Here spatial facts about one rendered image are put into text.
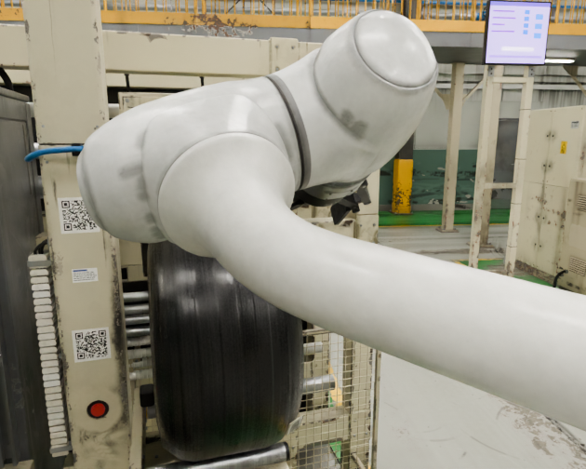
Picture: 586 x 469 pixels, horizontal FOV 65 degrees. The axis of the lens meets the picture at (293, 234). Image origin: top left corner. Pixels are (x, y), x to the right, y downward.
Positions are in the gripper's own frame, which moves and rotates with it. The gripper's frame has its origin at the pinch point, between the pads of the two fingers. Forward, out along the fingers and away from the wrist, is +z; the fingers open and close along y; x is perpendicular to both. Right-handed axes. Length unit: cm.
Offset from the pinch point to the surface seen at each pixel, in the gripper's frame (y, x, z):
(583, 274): 365, -10, 336
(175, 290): -20.7, -2.8, 24.6
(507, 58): 295, 193, 253
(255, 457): -10, -41, 54
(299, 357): 1.7, -20.7, 30.7
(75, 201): -38, 20, 28
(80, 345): -43, -7, 43
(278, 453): -4, -42, 54
